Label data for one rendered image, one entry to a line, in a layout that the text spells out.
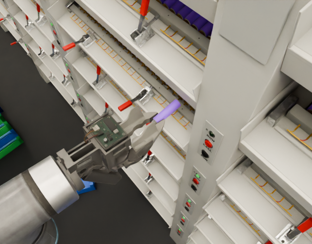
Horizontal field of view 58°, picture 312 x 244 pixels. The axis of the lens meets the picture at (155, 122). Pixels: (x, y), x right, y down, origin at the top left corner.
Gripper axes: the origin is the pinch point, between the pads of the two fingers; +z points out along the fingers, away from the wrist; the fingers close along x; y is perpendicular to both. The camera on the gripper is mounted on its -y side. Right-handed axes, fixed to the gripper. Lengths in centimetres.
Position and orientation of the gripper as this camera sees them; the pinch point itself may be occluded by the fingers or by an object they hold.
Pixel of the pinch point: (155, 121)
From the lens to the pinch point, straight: 57.9
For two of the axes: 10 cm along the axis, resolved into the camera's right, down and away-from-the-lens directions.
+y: 0.3, -5.6, -8.3
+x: -6.4, -6.5, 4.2
